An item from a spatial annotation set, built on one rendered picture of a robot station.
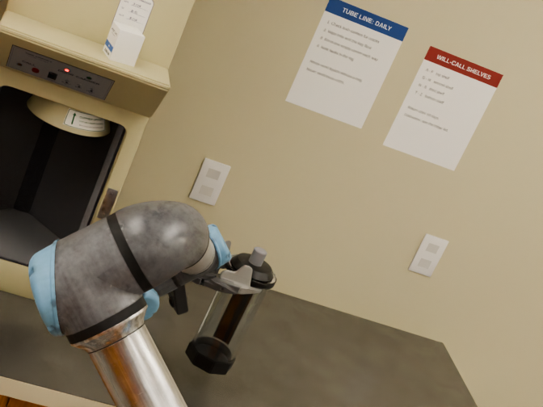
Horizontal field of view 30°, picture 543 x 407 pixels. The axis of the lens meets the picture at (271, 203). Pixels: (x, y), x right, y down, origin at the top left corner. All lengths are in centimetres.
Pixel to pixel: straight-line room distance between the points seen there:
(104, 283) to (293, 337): 118
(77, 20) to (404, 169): 102
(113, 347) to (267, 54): 122
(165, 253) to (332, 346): 122
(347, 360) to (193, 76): 78
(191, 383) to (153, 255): 81
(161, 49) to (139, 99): 11
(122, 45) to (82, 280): 65
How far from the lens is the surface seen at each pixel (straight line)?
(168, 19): 194
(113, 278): 133
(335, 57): 245
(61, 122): 202
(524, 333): 294
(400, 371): 255
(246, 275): 193
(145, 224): 133
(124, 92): 190
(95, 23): 194
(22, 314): 211
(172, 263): 134
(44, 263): 135
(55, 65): 188
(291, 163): 252
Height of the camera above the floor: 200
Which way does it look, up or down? 19 degrees down
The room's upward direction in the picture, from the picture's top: 24 degrees clockwise
